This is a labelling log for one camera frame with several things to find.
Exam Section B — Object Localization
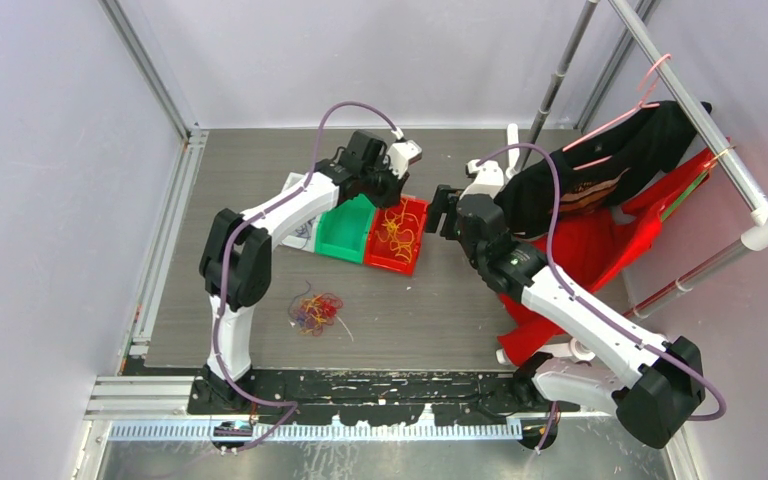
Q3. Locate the white plastic bin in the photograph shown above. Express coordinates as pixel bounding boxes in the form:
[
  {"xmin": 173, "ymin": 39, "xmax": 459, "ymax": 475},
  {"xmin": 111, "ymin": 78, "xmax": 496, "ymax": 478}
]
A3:
[{"xmin": 281, "ymin": 172, "xmax": 322, "ymax": 253}]

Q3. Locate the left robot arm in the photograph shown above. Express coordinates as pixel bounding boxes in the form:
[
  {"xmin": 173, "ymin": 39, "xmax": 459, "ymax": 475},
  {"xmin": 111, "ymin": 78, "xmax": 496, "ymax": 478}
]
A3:
[{"xmin": 194, "ymin": 130, "xmax": 422, "ymax": 413}]

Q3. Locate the green plastic bin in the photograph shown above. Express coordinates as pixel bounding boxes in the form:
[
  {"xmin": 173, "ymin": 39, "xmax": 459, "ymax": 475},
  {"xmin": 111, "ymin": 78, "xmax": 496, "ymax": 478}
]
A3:
[{"xmin": 314, "ymin": 195, "xmax": 376, "ymax": 264}]

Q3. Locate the red plastic bin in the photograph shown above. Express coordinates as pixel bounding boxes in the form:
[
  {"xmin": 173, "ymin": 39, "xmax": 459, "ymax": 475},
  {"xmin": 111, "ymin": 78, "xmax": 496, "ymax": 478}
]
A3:
[{"xmin": 363, "ymin": 196, "xmax": 429, "ymax": 276}]

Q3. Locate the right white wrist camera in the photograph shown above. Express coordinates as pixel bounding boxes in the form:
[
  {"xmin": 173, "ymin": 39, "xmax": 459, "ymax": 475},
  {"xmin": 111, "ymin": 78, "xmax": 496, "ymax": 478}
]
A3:
[{"xmin": 462, "ymin": 159, "xmax": 506, "ymax": 199}]

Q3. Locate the green clothes hanger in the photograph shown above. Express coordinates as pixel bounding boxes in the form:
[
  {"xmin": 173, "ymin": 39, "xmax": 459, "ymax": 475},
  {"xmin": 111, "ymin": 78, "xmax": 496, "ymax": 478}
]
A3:
[{"xmin": 660, "ymin": 168, "xmax": 711, "ymax": 222}]

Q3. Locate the yellow thin cable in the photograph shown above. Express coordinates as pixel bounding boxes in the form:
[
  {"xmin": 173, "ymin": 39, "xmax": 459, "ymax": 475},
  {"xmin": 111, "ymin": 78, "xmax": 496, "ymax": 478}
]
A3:
[{"xmin": 375, "ymin": 198, "xmax": 422, "ymax": 264}]

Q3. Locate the metal clothes rack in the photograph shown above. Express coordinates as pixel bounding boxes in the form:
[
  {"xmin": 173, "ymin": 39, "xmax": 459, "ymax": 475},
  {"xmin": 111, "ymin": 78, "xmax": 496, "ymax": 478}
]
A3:
[{"xmin": 495, "ymin": 0, "xmax": 768, "ymax": 367}]

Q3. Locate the pink clothes hanger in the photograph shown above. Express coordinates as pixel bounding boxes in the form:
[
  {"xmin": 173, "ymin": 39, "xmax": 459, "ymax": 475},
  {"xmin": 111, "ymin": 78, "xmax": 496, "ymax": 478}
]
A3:
[{"xmin": 562, "ymin": 53, "xmax": 672, "ymax": 152}]

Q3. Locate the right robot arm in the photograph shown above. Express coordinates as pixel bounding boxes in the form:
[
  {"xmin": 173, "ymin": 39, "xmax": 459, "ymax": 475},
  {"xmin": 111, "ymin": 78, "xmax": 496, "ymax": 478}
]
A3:
[{"xmin": 425, "ymin": 184, "xmax": 705, "ymax": 449}]

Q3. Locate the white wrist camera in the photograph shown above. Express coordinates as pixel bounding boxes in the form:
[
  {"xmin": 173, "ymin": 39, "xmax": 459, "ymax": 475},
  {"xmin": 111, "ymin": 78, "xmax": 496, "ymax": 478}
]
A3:
[
  {"xmin": 387, "ymin": 139, "xmax": 422, "ymax": 179},
  {"xmin": 462, "ymin": 159, "xmax": 506, "ymax": 199}
]

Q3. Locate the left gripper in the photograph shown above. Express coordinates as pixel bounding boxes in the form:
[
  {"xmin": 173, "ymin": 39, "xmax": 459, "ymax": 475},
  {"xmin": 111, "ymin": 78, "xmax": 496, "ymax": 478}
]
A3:
[{"xmin": 362, "ymin": 155, "xmax": 410, "ymax": 212}]

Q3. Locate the coloured cable bundle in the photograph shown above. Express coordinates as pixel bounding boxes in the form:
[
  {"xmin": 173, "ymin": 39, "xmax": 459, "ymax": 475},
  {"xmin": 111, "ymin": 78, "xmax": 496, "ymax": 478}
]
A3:
[{"xmin": 287, "ymin": 280, "xmax": 347, "ymax": 338}]

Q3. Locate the red t-shirt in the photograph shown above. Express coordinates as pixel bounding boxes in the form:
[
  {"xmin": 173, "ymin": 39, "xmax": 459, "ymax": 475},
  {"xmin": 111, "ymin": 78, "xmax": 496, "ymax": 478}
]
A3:
[{"xmin": 496, "ymin": 149, "xmax": 717, "ymax": 366}]

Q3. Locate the black t-shirt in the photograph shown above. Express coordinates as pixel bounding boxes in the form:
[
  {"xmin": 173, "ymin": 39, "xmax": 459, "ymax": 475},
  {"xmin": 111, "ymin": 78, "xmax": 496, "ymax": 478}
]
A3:
[{"xmin": 494, "ymin": 101, "xmax": 697, "ymax": 238}]

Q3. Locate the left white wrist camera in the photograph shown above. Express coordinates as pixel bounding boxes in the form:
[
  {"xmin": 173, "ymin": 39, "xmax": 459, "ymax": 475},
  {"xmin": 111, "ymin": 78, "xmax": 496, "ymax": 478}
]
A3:
[{"xmin": 387, "ymin": 139, "xmax": 422, "ymax": 179}]

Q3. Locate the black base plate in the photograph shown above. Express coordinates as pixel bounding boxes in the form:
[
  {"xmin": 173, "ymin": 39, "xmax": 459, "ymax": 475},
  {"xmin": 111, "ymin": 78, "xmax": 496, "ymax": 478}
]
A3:
[{"xmin": 186, "ymin": 368, "xmax": 550, "ymax": 427}]

